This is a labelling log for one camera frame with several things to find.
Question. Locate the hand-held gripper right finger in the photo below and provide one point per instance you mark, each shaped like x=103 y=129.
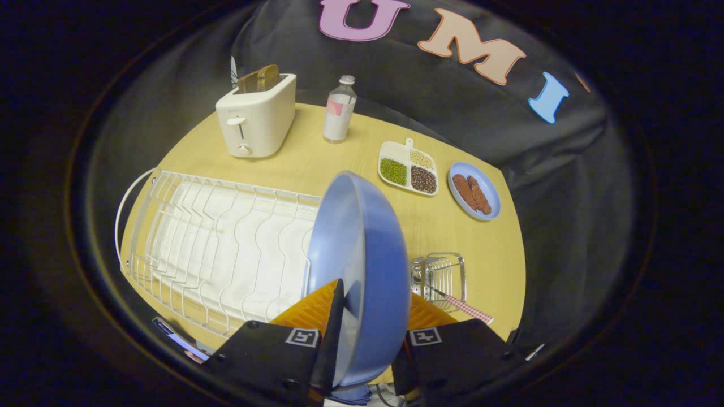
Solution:
x=452 y=356

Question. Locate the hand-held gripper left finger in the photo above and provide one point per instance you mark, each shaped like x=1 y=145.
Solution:
x=334 y=316

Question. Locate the small blue plate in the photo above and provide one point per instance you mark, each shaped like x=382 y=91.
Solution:
x=475 y=191

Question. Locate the brown sausage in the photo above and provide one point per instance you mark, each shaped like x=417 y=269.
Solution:
x=479 y=196
x=464 y=190

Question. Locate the white divided tray with beans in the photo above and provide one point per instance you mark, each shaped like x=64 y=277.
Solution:
x=408 y=169

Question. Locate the clear plastic bottle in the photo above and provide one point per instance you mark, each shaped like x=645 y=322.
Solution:
x=339 y=113

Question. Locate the white toaster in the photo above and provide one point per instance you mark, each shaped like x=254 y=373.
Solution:
x=257 y=116

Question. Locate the brown toast slice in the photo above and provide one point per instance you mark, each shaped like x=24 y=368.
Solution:
x=248 y=82
x=268 y=76

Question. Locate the black backdrop cloth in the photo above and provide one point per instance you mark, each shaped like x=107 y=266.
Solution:
x=481 y=102

